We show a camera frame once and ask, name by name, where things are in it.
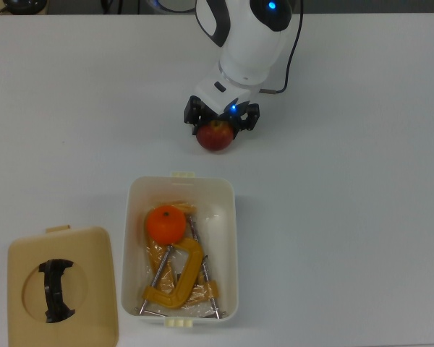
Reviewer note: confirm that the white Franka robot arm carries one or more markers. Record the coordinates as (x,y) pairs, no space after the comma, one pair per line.
(253,43)

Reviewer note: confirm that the tan plastic lid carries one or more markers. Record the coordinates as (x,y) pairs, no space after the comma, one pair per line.
(94,289)

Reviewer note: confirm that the red apple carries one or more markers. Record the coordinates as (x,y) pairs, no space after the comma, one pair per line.
(215,139)

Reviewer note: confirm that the white plastic container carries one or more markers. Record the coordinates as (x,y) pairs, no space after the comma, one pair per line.
(224,231)

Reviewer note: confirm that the yellow C-clamp in bag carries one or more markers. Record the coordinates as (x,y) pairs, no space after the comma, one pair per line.
(211,289)

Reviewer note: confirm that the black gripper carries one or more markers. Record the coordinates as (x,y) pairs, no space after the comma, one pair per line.
(235,116)

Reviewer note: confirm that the orange fruit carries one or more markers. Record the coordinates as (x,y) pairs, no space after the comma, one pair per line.
(165,224)

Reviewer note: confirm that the black round device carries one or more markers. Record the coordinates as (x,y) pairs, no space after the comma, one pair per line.
(23,5)

